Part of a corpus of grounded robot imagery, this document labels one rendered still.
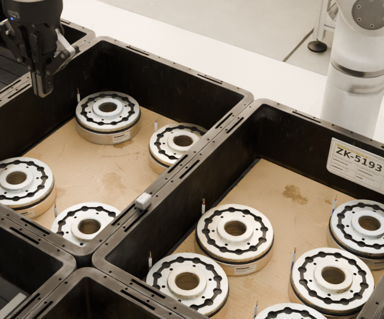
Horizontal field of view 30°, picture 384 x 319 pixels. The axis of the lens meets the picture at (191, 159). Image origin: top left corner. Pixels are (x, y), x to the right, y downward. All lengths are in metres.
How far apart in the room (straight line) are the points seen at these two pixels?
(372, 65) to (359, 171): 0.17
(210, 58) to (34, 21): 0.73
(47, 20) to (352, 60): 0.46
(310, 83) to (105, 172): 0.60
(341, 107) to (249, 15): 2.08
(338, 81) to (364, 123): 0.08
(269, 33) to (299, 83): 1.58
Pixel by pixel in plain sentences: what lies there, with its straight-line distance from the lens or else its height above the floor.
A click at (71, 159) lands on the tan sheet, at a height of 0.83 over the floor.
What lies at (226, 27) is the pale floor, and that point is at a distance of 3.12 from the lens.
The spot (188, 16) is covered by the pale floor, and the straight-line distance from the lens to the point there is 3.19.
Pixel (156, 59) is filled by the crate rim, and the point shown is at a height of 0.93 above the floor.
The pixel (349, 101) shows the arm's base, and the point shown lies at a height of 0.90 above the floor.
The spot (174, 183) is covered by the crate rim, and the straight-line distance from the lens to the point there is 0.92.
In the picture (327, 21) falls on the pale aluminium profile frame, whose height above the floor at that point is 0.14.
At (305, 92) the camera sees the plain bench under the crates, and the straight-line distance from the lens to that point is 1.51.
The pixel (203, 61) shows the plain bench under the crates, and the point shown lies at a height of 0.70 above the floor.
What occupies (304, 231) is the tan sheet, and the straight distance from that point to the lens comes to 1.01.
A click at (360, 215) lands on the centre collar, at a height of 0.87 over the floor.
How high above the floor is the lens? 1.54
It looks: 40 degrees down
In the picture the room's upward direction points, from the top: 2 degrees clockwise
